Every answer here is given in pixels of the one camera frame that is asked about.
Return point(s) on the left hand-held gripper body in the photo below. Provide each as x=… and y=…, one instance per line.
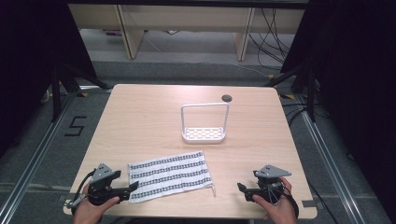
x=104, y=175

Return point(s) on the light wooden desk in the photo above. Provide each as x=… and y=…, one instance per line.
x=186, y=17

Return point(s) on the person's right hand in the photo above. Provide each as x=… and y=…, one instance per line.
x=280, y=211

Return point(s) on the white striped dish cloth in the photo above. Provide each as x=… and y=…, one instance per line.
x=169, y=177

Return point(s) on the black metal stand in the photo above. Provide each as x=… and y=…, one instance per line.
x=306, y=87
x=63, y=84

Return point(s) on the person's left hand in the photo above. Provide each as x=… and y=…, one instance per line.
x=90, y=213

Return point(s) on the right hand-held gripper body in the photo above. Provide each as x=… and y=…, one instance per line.
x=270, y=182

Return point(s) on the grey metal floor rail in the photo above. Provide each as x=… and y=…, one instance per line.
x=333, y=168
x=37, y=155

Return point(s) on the dark curtain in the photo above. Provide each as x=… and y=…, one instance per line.
x=351, y=77
x=34, y=62

